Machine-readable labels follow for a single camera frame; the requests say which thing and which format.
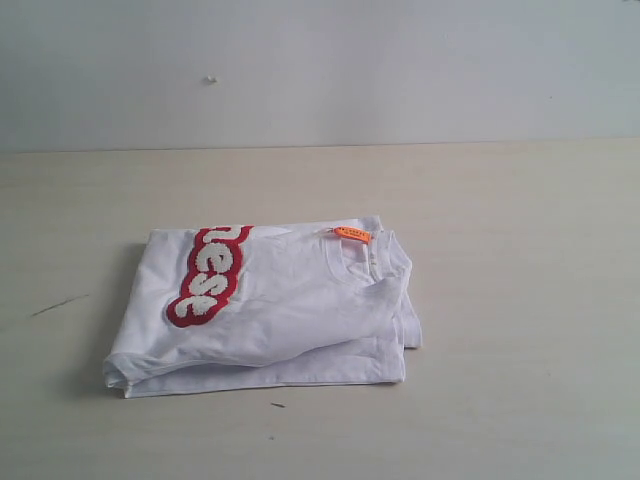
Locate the white t-shirt with red lettering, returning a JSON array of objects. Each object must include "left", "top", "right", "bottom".
[{"left": 103, "top": 216, "right": 423, "bottom": 398}]

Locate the orange neck label loop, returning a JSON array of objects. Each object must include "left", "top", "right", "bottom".
[{"left": 328, "top": 226, "right": 373, "bottom": 245}]

